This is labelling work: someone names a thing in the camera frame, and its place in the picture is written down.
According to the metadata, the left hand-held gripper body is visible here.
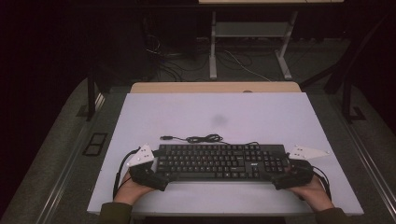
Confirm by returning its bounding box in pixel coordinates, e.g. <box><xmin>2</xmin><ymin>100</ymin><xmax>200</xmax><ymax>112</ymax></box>
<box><xmin>127</xmin><ymin>143</ymin><xmax>160</xmax><ymax>188</ymax></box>

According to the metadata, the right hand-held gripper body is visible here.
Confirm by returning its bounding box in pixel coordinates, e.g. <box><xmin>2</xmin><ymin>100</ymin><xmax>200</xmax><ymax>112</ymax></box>
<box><xmin>288</xmin><ymin>144</ymin><xmax>331</xmax><ymax>189</ymax></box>

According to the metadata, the black computer keyboard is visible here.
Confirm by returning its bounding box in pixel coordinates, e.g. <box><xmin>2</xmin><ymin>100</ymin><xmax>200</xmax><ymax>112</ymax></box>
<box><xmin>154</xmin><ymin>143</ymin><xmax>292</xmax><ymax>183</ymax></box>

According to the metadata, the black keyboard cable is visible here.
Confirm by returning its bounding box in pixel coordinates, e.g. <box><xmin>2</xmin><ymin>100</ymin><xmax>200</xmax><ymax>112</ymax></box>
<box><xmin>160</xmin><ymin>133</ymin><xmax>261</xmax><ymax>147</ymax></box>

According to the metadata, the person's right hand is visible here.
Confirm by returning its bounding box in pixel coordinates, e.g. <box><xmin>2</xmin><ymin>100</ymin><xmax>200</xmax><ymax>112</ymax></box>
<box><xmin>284</xmin><ymin>174</ymin><xmax>334</xmax><ymax>213</ymax></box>

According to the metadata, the person's left hand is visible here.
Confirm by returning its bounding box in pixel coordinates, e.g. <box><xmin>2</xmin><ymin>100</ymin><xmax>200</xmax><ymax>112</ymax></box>
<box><xmin>113</xmin><ymin>172</ymin><xmax>157</xmax><ymax>206</ymax></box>

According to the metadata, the black floor socket panel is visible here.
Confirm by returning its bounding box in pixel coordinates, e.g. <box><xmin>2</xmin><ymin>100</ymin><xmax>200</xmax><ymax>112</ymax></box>
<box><xmin>82</xmin><ymin>133</ymin><xmax>108</xmax><ymax>157</ymax></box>

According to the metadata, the black metal stand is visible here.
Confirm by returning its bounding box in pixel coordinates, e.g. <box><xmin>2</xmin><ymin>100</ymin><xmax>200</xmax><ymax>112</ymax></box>
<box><xmin>85</xmin><ymin>69</ymin><xmax>106</xmax><ymax>122</ymax></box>
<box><xmin>300</xmin><ymin>12</ymin><xmax>367</xmax><ymax>124</ymax></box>

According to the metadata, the white board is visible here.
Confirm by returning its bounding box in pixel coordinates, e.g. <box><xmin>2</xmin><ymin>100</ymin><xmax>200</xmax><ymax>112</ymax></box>
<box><xmin>87</xmin><ymin>91</ymin><xmax>364</xmax><ymax>217</ymax></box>

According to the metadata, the wooden table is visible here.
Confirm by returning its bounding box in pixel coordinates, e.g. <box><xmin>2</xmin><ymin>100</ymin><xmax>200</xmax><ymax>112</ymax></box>
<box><xmin>130</xmin><ymin>81</ymin><xmax>303</xmax><ymax>93</ymax></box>

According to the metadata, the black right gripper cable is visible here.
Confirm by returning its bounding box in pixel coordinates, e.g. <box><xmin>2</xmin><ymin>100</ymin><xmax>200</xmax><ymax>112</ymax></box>
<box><xmin>311</xmin><ymin>166</ymin><xmax>332</xmax><ymax>202</ymax></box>

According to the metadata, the metal floor rail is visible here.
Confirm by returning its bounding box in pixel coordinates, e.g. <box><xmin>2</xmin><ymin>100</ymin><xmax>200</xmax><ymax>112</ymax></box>
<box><xmin>337</xmin><ymin>120</ymin><xmax>396</xmax><ymax>218</ymax></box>
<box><xmin>35</xmin><ymin>124</ymin><xmax>94</xmax><ymax>224</ymax></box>

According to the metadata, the tangle of black floor cables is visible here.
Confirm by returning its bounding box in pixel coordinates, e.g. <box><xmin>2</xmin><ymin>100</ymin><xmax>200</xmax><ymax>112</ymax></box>
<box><xmin>144</xmin><ymin>34</ymin><xmax>209</xmax><ymax>82</ymax></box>

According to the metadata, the white floor cable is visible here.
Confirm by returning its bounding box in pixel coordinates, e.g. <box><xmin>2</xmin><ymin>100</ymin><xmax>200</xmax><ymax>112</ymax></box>
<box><xmin>223</xmin><ymin>49</ymin><xmax>272</xmax><ymax>82</ymax></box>

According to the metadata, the white metal-frame desk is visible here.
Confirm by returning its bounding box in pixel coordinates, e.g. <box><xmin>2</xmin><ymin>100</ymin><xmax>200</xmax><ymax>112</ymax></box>
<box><xmin>198</xmin><ymin>0</ymin><xmax>345</xmax><ymax>81</ymax></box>

